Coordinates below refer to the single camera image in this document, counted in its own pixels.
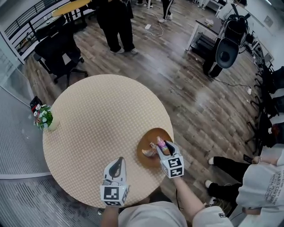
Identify black metal railing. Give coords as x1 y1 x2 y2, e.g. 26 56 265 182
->
4 0 67 53

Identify person's right forearm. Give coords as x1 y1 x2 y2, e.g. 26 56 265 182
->
172 176 206 217

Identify potted flowers in white pot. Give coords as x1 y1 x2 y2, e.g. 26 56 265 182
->
33 104 59 131

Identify person's left forearm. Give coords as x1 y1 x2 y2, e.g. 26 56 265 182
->
102 205 120 227

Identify white table with dark top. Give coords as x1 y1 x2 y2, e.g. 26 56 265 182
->
185 19 224 51

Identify framed wall picture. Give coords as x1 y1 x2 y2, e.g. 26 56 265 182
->
263 15 273 28

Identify black and red box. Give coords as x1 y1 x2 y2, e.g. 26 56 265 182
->
29 96 44 113

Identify small pink candy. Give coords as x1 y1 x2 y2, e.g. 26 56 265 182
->
156 136 169 153

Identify black office chair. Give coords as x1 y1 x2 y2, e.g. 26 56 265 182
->
33 15 88 85

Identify black floor cable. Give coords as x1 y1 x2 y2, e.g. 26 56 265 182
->
213 77 249 88

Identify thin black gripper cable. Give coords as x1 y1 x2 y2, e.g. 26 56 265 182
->
176 188 184 210

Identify clear wrapper candy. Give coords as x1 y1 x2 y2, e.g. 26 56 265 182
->
142 141 158 158

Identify round table with cloth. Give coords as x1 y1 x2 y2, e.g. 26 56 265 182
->
42 74 174 208

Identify black metal shelf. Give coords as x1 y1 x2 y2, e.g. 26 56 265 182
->
190 32 217 57

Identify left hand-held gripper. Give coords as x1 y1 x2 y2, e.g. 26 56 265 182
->
99 157 130 207

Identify yellow round table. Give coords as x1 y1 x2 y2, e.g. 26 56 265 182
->
51 0 92 17

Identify person's beige sweatshirt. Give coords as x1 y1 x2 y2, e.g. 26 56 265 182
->
117 201 233 227

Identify brown wooden bowl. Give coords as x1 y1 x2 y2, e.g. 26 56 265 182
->
136 128 175 169

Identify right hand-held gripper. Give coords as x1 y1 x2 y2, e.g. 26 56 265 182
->
156 141 185 179

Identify white floor cable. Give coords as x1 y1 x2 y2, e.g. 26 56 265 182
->
150 21 164 37

